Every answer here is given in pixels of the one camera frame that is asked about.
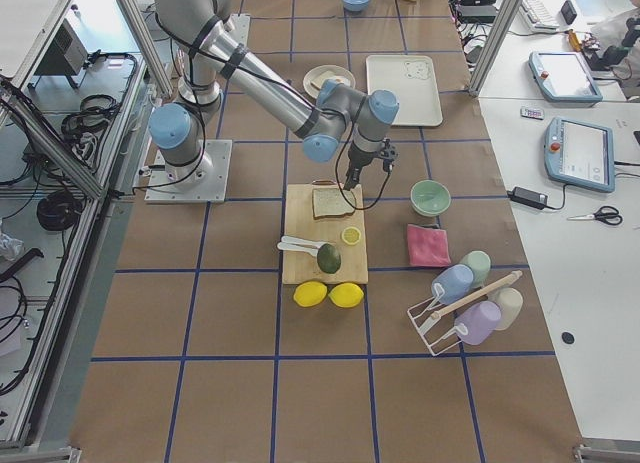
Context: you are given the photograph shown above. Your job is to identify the cream cup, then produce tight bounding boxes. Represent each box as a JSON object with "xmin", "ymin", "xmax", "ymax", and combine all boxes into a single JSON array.
[{"xmin": 488, "ymin": 287, "xmax": 523, "ymax": 331}]

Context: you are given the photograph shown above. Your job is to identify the green cup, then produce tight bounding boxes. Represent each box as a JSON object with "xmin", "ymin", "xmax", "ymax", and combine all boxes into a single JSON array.
[{"xmin": 459, "ymin": 250, "xmax": 491, "ymax": 289}]

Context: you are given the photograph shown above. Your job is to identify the white bread slice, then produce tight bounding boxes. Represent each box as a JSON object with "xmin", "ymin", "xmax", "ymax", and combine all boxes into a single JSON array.
[{"xmin": 312, "ymin": 187, "xmax": 357, "ymax": 220}]

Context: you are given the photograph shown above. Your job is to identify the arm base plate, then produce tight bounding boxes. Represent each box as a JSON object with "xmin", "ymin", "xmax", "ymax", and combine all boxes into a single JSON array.
[
  {"xmin": 215, "ymin": 14, "xmax": 250, "ymax": 63},
  {"xmin": 144, "ymin": 139, "xmax": 233, "ymax": 204}
]

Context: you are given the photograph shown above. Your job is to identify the far teach pendant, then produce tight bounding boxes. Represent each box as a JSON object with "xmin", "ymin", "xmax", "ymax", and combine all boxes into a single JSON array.
[{"xmin": 528, "ymin": 52, "xmax": 603, "ymax": 105}]

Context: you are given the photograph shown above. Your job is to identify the purple cup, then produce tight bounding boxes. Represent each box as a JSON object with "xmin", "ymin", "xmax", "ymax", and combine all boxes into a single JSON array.
[{"xmin": 454, "ymin": 300, "xmax": 501, "ymax": 345}]

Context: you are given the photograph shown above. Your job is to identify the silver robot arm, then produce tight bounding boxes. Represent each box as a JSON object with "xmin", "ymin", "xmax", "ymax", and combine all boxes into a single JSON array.
[{"xmin": 155, "ymin": 0, "xmax": 399, "ymax": 190}]

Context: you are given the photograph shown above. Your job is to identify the blue cup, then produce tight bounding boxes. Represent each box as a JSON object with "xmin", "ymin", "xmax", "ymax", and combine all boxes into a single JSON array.
[{"xmin": 431, "ymin": 264, "xmax": 474, "ymax": 305}]

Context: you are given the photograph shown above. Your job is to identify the black power adapter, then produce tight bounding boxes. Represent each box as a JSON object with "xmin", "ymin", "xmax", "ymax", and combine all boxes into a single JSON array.
[{"xmin": 456, "ymin": 5, "xmax": 498, "ymax": 24}]

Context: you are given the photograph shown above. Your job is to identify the white plastic knife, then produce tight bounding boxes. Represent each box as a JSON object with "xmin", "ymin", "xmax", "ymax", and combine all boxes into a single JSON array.
[{"xmin": 276, "ymin": 235, "xmax": 325, "ymax": 257}]

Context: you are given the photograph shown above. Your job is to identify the green avocado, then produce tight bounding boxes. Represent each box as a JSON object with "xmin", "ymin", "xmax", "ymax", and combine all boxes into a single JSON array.
[{"xmin": 316, "ymin": 243, "xmax": 342, "ymax": 274}]

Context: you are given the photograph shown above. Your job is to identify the pink cloth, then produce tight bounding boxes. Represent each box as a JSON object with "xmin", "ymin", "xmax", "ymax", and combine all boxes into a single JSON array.
[{"xmin": 407, "ymin": 224, "xmax": 451, "ymax": 268}]

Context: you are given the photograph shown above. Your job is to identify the near teach pendant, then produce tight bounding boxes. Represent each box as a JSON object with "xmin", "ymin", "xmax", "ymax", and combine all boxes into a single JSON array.
[{"xmin": 543, "ymin": 117, "xmax": 615, "ymax": 193}]

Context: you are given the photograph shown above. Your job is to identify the lemon half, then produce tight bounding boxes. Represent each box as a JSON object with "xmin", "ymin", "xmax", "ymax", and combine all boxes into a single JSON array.
[{"xmin": 341, "ymin": 226, "xmax": 362, "ymax": 246}]

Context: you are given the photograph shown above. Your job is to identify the light green bowl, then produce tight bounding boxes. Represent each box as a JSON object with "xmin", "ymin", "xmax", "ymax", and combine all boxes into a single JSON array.
[{"xmin": 410, "ymin": 180, "xmax": 451, "ymax": 217}]

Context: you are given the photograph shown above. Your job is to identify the right yellow lemon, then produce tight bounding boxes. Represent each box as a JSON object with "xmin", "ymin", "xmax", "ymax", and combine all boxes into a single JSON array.
[{"xmin": 328, "ymin": 282, "xmax": 364, "ymax": 308}]

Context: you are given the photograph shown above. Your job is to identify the bread slice on plate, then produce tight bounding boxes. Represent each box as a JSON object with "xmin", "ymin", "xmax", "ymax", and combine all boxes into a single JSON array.
[{"xmin": 310, "ymin": 71, "xmax": 336, "ymax": 90}]

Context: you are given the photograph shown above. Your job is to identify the aluminium frame post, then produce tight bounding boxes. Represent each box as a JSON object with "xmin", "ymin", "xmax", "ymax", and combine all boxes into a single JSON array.
[{"xmin": 468, "ymin": 0, "xmax": 522, "ymax": 97}]

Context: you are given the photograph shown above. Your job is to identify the yellow lemon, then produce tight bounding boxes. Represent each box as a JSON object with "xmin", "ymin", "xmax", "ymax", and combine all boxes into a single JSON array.
[
  {"xmin": 293, "ymin": 281, "xmax": 328, "ymax": 308},
  {"xmin": 328, "ymin": 282, "xmax": 364, "ymax": 308}
]

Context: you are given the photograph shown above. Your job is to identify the left yellow lemon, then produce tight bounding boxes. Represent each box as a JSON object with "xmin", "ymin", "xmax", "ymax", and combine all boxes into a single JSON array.
[{"xmin": 293, "ymin": 281, "xmax": 328, "ymax": 308}]

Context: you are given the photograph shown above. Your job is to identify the white wire cup rack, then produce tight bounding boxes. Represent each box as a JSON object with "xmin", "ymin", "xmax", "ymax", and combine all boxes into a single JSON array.
[{"xmin": 407, "ymin": 270, "xmax": 522, "ymax": 356}]

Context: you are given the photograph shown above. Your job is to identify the teach pendant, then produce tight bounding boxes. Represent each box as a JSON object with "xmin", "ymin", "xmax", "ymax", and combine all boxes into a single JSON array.
[
  {"xmin": 528, "ymin": 52, "xmax": 603, "ymax": 105},
  {"xmin": 543, "ymin": 117, "xmax": 615, "ymax": 193}
]

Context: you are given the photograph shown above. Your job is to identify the black scissors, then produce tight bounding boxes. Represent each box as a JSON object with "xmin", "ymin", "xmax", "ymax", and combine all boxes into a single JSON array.
[{"xmin": 567, "ymin": 205, "xmax": 623, "ymax": 226}]

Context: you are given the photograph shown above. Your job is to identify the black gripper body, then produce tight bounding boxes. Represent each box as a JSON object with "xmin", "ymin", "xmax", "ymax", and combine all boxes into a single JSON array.
[{"xmin": 347, "ymin": 136, "xmax": 398, "ymax": 175}]

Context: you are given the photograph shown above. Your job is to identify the cream bear tray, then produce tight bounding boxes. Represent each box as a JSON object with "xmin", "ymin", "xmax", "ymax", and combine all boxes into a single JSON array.
[{"xmin": 366, "ymin": 55, "xmax": 443, "ymax": 128}]

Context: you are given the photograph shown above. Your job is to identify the small black adapter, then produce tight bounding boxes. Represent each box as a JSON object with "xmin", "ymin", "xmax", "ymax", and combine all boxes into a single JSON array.
[{"xmin": 507, "ymin": 186, "xmax": 548, "ymax": 210}]

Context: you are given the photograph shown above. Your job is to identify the cream round plate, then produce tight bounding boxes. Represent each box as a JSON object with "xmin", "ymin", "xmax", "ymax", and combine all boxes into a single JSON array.
[{"xmin": 303, "ymin": 65, "xmax": 356, "ymax": 99}]

